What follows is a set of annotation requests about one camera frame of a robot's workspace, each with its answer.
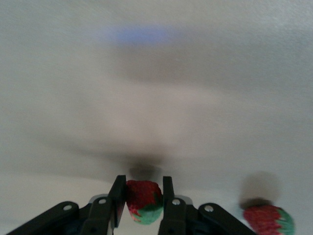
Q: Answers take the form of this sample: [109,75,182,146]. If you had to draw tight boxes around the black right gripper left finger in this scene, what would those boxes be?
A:
[7,175,127,235]

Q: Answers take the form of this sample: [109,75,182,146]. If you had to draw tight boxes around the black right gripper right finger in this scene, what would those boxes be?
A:
[157,176,257,235]

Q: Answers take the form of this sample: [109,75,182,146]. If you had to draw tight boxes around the red strawberry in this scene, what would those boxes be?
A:
[126,180,164,226]
[243,205,295,235]

